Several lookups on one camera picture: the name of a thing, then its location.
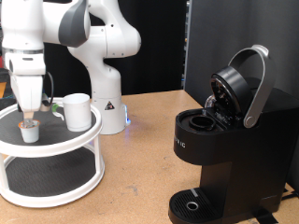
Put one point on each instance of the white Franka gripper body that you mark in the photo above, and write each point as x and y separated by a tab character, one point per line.
29	93

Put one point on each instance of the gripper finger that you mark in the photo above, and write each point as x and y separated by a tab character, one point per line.
32	117
26	116

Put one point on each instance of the orange rimmed coffee pod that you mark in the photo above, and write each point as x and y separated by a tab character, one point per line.
29	133

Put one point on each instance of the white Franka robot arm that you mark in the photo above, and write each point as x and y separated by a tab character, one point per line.
106	43

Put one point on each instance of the black Keurig coffee machine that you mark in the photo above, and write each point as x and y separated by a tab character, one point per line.
249	155

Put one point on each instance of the yellow wooden board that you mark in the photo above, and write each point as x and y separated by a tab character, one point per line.
2	90

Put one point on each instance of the white two tier turntable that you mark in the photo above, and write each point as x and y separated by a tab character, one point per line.
46	149

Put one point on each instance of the black backdrop curtain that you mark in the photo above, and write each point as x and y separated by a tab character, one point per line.
155	46

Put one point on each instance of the grey metal rack edge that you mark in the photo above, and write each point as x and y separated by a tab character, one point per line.
186	46

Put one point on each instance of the clear plastic water container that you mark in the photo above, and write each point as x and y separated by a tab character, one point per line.
209	101

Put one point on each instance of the small grey wrist camera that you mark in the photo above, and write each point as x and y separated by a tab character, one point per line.
45	104

